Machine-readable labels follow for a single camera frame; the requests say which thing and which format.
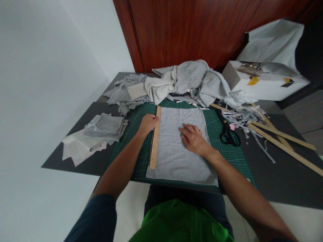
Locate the person's right hand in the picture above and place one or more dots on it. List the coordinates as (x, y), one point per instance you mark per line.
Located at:
(198, 141)

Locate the person's left hand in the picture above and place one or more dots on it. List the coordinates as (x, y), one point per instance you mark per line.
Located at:
(148, 124)

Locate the person's left fingers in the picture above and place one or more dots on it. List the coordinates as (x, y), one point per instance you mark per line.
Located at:
(156, 121)

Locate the wooden ruler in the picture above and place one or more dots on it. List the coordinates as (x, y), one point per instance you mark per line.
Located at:
(156, 146)

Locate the grey fabric sheet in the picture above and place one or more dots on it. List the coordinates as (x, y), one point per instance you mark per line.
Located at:
(174, 156)

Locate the pile of grey fabric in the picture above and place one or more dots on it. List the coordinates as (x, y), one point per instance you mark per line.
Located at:
(191, 80)

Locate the stack of cut fabric pieces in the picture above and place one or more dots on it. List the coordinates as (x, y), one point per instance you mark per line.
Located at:
(101, 131)

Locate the black scissors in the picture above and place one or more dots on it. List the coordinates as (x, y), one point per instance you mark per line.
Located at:
(228, 137)

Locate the pink tailor chalk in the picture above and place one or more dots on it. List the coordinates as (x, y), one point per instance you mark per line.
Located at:
(232, 126)

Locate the person's legs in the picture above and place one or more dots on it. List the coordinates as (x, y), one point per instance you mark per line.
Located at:
(186, 194)

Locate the green cutting mat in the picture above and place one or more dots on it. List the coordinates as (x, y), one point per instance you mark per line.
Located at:
(227, 156)

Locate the red-brown wooden cabinet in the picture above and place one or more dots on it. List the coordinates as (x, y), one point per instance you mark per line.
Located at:
(186, 32)

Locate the pile of fabric strips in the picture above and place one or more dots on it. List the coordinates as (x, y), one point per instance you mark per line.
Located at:
(249, 117)

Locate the person's body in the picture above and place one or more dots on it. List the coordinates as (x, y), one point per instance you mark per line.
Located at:
(179, 221)

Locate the bundle of metal clips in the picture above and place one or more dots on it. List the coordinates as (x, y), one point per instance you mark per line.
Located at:
(249, 69)

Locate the white box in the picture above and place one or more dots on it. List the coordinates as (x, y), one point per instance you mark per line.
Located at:
(265, 88)

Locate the long wooden stick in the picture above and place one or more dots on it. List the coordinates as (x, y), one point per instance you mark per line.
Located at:
(290, 138)
(295, 157)
(284, 142)

